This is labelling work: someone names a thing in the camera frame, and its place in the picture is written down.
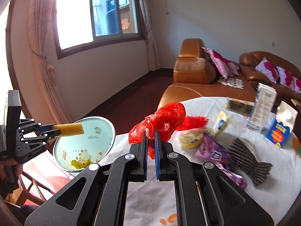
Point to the red plastic bag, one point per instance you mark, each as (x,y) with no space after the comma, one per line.
(166,120)

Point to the checkered cushion mat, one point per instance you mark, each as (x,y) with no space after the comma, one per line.
(231,82)

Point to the yellow clear plastic wrapper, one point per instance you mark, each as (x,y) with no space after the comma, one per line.
(191,138)

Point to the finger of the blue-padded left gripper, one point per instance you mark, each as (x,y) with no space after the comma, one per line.
(30,125)
(29,148)

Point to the dark seaweed snack pack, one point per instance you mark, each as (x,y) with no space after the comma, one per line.
(239,106)

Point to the tall white milk carton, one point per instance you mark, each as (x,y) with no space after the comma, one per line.
(264,102)

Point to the light green enamel basin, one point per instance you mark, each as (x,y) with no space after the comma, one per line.
(75,153)

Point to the pink floral pillow right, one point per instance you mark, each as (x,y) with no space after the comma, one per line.
(297,85)

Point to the person's left hand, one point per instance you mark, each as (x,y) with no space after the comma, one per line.
(10,169)

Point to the yellow sponge block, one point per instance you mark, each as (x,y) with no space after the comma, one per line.
(68,129)

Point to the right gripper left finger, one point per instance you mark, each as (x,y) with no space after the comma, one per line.
(97,195)

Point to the brown leather back sofa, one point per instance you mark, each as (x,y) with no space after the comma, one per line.
(247,64)

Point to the white orange-print tablecloth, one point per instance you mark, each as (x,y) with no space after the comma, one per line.
(154,203)

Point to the blue LOOK yogurt carton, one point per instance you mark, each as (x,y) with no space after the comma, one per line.
(282,125)

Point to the pink floral pillow on chaise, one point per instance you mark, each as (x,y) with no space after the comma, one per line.
(225,67)

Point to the window with dark frame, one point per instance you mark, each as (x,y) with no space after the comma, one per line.
(81,25)

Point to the purple snack bag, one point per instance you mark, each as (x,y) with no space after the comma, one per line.
(212,151)

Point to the pink floral pillow left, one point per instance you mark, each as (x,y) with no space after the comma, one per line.
(268,70)

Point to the pink curtain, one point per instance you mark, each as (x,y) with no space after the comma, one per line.
(40,14)

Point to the pink floral pillow middle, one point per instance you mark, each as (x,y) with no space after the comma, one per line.
(286,78)

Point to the small white yellow packet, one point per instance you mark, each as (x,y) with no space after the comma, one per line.
(221,123)

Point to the black foam net wrapper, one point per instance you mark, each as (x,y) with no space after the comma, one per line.
(246,159)

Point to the brown leather chaise sofa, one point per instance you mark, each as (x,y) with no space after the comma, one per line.
(194,75)

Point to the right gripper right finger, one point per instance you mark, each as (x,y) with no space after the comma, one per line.
(205,195)

